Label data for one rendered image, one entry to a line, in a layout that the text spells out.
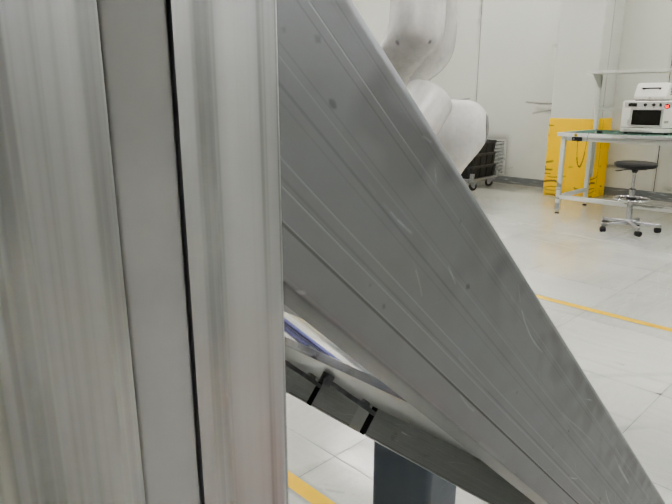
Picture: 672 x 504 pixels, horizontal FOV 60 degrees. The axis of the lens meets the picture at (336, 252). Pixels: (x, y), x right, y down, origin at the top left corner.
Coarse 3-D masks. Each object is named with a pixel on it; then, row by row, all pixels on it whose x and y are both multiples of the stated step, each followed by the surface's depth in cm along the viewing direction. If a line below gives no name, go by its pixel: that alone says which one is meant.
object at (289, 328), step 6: (288, 324) 65; (288, 330) 65; (294, 330) 66; (300, 330) 67; (294, 336) 66; (300, 336) 67; (306, 336) 67; (300, 342) 68; (306, 342) 68; (312, 342) 68; (318, 348) 69; (324, 348) 70; (330, 354) 71
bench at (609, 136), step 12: (564, 132) 565; (576, 132) 561; (588, 132) 561; (612, 132) 561; (636, 132) 561; (564, 144) 567; (588, 144) 614; (648, 144) 514; (660, 144) 507; (564, 156) 572; (588, 156) 617; (588, 168) 619; (588, 180) 622; (576, 192) 608; (612, 204) 544; (624, 204) 537; (636, 204) 529
